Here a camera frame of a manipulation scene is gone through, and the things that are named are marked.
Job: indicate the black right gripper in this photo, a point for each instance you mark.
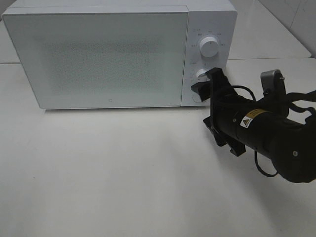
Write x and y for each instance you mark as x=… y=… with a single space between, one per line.
x=223 y=109

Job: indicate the round white door button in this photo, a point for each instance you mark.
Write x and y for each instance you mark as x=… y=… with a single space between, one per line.
x=196 y=98

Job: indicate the white timer knob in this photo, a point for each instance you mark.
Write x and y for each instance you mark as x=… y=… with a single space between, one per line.
x=201 y=75

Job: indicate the white microwave door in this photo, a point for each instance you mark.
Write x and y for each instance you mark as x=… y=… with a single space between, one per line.
x=101 y=57

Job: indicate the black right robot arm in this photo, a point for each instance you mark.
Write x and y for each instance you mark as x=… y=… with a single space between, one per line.
x=273 y=126

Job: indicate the upper white power knob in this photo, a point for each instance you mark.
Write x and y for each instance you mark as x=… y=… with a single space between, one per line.
x=209 y=46

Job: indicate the white microwave oven body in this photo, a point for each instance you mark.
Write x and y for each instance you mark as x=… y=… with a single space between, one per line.
x=205 y=18

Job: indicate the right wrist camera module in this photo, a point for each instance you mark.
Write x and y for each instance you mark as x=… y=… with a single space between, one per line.
x=274 y=92

